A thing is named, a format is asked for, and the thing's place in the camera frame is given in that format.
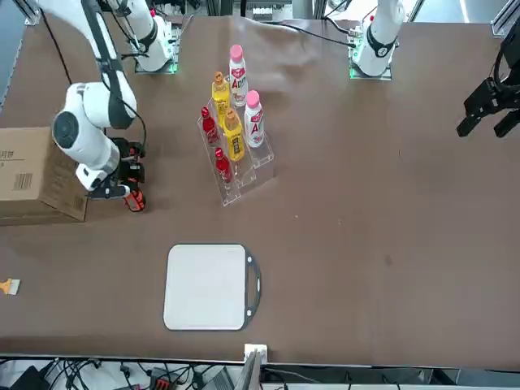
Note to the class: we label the aluminium frame profile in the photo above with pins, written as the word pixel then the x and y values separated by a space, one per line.
pixel 503 22
pixel 32 17

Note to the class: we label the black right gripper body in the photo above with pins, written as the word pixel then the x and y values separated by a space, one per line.
pixel 128 146

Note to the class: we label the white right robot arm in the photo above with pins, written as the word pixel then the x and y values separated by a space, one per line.
pixel 87 105

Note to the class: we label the black power strip red switches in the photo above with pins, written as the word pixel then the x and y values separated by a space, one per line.
pixel 159 381

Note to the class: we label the brown cardboard box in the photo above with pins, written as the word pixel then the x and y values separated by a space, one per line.
pixel 24 183

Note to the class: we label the yellow bottle orange cap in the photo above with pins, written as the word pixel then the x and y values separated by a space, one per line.
pixel 220 95
pixel 235 140

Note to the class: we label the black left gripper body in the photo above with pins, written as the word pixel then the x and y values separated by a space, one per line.
pixel 511 91

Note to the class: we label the black box under table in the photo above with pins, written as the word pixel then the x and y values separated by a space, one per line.
pixel 28 380

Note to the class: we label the grey power adapter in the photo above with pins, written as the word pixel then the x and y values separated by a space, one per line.
pixel 219 380

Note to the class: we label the small red bottle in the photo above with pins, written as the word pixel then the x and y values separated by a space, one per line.
pixel 222 166
pixel 209 128

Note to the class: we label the grey metal bar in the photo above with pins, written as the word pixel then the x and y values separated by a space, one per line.
pixel 248 373

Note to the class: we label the white bottle pink cap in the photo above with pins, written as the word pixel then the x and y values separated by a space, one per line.
pixel 237 77
pixel 254 122

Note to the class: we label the clear acrylic stepped shelf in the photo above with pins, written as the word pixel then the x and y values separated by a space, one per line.
pixel 243 178

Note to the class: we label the white mount bracket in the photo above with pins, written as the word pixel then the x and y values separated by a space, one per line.
pixel 256 349

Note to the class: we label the orange black barcode scanner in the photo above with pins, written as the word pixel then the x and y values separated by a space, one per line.
pixel 136 202

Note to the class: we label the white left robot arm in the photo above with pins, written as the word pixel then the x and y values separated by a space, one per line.
pixel 380 36

